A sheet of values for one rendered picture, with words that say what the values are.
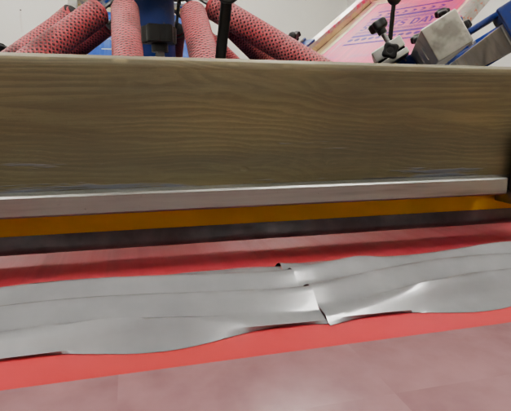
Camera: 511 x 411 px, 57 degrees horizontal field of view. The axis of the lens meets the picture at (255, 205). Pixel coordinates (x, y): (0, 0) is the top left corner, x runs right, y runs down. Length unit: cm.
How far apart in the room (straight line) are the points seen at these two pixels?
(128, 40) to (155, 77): 57
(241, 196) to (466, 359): 13
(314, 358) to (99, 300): 8
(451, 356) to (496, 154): 18
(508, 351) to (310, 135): 14
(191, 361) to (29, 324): 6
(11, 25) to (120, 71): 428
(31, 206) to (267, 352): 13
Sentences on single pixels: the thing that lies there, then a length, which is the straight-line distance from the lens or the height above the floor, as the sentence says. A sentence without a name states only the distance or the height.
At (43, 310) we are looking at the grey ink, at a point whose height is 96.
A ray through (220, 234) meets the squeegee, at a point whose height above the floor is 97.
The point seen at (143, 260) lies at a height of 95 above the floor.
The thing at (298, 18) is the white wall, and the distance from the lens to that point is 474.
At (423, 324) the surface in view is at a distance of 19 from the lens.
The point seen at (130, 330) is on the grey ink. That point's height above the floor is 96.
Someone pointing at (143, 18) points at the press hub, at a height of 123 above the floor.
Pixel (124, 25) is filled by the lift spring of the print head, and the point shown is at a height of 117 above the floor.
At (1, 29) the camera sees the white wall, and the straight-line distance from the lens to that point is 453.
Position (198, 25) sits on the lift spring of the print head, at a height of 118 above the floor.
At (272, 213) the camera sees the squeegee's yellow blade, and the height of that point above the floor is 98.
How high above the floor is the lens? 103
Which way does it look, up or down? 11 degrees down
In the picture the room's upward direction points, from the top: straight up
